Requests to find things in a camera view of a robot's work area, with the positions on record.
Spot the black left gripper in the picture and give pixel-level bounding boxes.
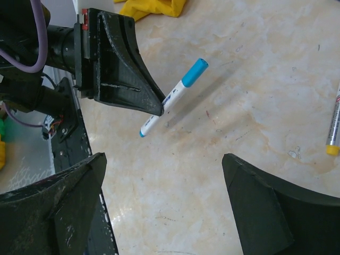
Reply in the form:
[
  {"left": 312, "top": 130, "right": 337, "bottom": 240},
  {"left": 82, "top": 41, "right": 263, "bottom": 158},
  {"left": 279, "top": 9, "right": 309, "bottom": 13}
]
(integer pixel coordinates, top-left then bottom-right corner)
[{"left": 47, "top": 8, "right": 165, "bottom": 116}]

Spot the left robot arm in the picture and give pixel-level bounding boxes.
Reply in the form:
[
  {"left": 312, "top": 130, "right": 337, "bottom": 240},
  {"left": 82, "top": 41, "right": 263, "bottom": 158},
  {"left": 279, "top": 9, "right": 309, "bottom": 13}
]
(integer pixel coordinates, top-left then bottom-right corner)
[{"left": 1, "top": 1, "right": 165, "bottom": 116}]

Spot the yellow t-shirt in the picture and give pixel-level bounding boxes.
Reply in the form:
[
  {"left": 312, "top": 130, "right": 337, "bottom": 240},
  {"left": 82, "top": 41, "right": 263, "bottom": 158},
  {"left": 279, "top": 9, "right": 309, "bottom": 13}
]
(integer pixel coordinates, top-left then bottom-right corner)
[{"left": 113, "top": 0, "right": 186, "bottom": 21}]

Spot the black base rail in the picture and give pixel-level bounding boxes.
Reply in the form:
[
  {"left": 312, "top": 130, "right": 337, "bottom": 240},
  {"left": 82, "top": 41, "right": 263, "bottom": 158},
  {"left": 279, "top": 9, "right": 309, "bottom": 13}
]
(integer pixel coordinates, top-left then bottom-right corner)
[{"left": 52, "top": 78, "right": 118, "bottom": 254}]

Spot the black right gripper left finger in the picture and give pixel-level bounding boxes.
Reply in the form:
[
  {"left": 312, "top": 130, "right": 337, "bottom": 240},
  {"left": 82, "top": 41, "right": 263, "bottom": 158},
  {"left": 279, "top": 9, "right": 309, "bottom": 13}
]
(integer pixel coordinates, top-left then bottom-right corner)
[{"left": 1, "top": 153, "right": 107, "bottom": 254}]

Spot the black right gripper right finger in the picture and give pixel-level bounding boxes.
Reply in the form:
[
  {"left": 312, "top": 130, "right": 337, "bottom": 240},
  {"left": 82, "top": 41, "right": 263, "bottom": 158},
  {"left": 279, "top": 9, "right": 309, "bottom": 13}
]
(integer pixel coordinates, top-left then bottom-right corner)
[{"left": 222, "top": 154, "right": 339, "bottom": 254}]

